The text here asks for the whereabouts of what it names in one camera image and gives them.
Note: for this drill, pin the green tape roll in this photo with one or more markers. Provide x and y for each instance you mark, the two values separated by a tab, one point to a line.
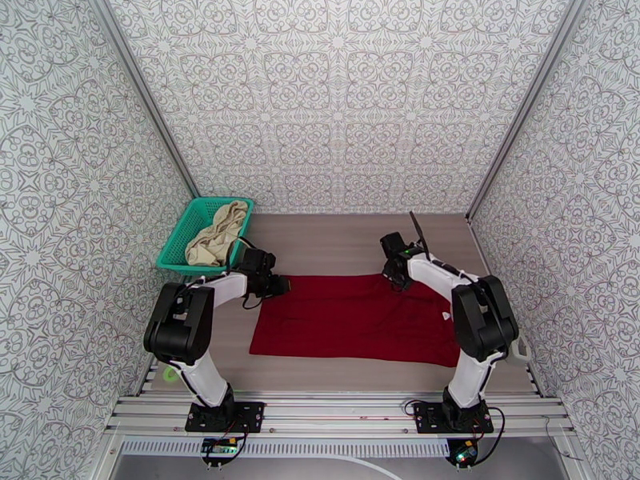
170	374

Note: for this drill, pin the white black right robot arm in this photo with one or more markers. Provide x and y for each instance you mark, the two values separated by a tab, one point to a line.
480	323

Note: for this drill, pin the green plastic basket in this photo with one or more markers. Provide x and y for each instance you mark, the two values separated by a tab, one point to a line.
175	248

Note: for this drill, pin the right circuit board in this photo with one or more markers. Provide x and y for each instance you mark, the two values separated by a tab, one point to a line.
462	453

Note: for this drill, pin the left circuit board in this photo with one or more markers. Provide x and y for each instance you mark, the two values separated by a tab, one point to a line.
219	447

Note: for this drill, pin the aluminium rail frame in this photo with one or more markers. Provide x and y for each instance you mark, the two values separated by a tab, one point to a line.
340	411

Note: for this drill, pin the circuit board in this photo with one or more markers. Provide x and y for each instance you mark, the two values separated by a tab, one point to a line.
462	453
219	447

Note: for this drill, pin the left aluminium corner post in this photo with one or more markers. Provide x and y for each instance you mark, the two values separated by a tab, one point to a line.
145	98

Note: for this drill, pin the red t-shirt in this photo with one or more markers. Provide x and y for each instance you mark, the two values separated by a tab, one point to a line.
350	323

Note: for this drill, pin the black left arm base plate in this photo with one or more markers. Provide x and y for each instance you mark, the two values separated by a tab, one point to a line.
250	416

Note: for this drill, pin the aluminium corner post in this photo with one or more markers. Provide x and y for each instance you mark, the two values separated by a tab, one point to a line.
145	98
525	113

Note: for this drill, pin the right aluminium corner post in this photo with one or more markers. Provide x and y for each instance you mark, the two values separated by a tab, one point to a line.
525	113

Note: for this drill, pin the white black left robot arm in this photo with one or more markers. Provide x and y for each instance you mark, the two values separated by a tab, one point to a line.
200	373

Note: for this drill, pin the white plastic holder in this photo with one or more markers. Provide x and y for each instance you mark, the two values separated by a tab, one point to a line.
517	351

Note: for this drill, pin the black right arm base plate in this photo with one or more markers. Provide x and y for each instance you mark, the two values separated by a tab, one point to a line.
430	421

